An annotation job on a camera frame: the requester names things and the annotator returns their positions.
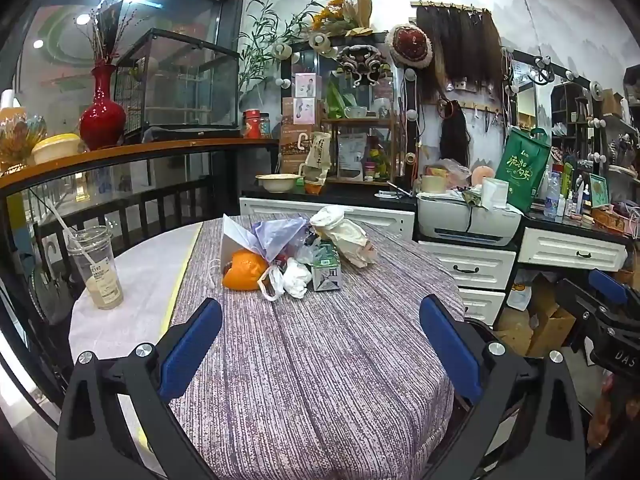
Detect purple striped tablecloth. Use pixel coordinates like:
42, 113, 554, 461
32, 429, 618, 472
167, 212, 466, 480

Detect wide white drawer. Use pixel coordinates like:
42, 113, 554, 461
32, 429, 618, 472
239, 196, 416, 241

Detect red ceramic vase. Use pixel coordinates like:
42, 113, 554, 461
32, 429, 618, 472
79, 60, 127, 151

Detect black framed glass cage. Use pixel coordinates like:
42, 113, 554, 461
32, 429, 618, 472
114, 27, 242, 142

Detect clear plastic wrapper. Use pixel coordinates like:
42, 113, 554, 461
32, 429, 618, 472
296, 232, 321, 265

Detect long white drawer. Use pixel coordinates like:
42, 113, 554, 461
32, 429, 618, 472
517, 227, 628, 273

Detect plastic milk tea cup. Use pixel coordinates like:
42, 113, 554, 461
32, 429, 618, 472
66, 226, 124, 311

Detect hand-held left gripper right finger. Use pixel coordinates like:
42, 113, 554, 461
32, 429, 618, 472
419, 294, 588, 480

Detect wooden shelf rack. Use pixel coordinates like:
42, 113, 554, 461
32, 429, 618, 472
320, 116, 398, 183

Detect ornate headdress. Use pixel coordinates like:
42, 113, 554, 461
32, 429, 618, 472
336, 45, 391, 86

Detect open cardboard box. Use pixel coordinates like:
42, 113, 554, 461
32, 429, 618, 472
527, 285, 577, 358

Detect white drawer black handle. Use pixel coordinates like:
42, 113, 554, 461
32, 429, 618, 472
419, 241, 517, 291
457, 287, 507, 326

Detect orange plastic bag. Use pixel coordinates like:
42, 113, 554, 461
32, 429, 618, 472
221, 249, 271, 292

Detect colourful glass ornament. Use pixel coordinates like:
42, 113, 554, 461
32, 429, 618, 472
0, 112, 48, 171

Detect sunflower bouquet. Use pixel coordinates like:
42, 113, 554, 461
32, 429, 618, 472
312, 0, 373, 36

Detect embroidered round hat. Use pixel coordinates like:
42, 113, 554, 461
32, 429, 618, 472
387, 23, 433, 67

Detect yellow lidded bowl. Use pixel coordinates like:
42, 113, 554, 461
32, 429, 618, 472
31, 133, 82, 165

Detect green tote bag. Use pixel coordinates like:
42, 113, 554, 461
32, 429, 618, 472
495, 127, 552, 214

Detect hanging black wig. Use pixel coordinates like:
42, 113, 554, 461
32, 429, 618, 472
439, 100, 471, 168

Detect white printed plastic bag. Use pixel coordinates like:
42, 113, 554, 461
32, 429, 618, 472
309, 205, 378, 268

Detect white printer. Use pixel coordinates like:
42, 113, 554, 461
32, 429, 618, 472
416, 195, 523, 247

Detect green framed picture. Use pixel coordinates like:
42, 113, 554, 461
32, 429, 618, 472
589, 173, 610, 208

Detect green white drink carton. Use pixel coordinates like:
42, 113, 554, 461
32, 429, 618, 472
311, 242, 343, 293

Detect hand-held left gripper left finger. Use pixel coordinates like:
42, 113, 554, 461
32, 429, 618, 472
55, 297, 223, 480

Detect printed brown paper bag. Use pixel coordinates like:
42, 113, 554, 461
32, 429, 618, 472
304, 131, 332, 183

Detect white drinking straw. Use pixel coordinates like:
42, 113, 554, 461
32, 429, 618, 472
50, 202, 96, 267

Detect clear water bottle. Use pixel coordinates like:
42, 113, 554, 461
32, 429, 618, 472
544, 172, 561, 218

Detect white tissue box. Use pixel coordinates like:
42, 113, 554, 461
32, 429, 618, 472
481, 177, 510, 209

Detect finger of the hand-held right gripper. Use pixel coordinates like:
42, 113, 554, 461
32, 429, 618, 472
555, 269, 630, 331

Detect white bag orange print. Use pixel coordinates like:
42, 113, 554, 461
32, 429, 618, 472
506, 282, 533, 311

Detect rack of hair extensions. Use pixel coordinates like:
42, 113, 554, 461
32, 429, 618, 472
412, 2, 503, 93

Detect green bamboo plant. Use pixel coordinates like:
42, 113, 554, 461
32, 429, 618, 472
239, 0, 321, 93

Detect dried branches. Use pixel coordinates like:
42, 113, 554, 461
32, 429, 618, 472
75, 0, 137, 67

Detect cream bowl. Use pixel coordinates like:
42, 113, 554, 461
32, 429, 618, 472
255, 173, 301, 194

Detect wooden counter ledge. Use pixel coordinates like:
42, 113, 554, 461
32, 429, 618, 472
0, 137, 280, 197

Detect woven basket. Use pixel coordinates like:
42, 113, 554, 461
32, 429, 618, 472
591, 206, 628, 233

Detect purple plastic bag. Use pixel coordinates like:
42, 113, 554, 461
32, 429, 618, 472
221, 214, 308, 263

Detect small white plastic bag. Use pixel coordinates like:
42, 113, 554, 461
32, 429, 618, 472
257, 260, 287, 303

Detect white table cover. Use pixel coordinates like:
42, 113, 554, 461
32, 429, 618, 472
67, 222, 202, 476

